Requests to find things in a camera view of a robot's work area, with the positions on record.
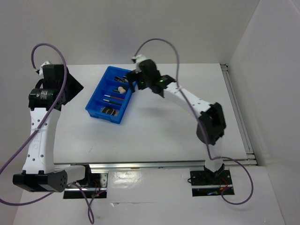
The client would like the black gold lipstick tube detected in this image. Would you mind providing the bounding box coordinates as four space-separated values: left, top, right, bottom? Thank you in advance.
114 76 128 83

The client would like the beige makeup sponge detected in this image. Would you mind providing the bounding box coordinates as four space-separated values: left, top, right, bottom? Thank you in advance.
118 86 128 94

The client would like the red lip gloss tube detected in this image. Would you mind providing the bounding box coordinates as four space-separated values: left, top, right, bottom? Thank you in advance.
104 95 124 101

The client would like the dark green gold mascara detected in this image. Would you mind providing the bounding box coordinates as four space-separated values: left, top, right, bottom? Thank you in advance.
103 99 122 105

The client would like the blue plastic organizer bin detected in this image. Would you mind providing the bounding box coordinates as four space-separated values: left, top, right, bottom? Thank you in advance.
85 66 132 124

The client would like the black square compact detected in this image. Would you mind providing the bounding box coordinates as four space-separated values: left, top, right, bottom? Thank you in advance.
101 107 116 116

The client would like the eyeshadow palette clear case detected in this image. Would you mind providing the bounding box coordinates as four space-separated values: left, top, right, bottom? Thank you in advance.
113 110 120 116

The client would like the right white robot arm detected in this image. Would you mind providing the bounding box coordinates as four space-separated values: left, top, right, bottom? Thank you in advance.
127 55 226 184

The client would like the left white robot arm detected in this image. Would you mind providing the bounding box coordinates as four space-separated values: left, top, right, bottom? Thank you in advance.
13 61 93 193

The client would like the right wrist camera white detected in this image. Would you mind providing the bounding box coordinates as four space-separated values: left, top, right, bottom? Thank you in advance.
131 54 147 70

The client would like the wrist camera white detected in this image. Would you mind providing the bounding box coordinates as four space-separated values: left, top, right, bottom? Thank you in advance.
131 54 147 70
35 60 51 77

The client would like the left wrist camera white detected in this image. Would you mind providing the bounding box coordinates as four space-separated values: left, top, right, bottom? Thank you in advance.
35 60 51 77

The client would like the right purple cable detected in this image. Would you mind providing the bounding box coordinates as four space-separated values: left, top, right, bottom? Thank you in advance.
135 38 255 206

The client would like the purple cable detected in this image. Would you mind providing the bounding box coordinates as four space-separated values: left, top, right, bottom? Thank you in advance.
135 38 255 206
0 43 96 225

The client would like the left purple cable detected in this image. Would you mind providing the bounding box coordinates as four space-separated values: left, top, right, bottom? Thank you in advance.
0 43 96 225

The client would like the front aluminium rail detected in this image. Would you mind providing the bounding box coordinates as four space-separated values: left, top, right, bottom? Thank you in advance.
54 159 258 171

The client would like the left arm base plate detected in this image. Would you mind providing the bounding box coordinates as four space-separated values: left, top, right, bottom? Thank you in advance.
63 172 108 199

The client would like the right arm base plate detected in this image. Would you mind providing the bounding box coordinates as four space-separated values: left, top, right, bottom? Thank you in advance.
187 170 235 197

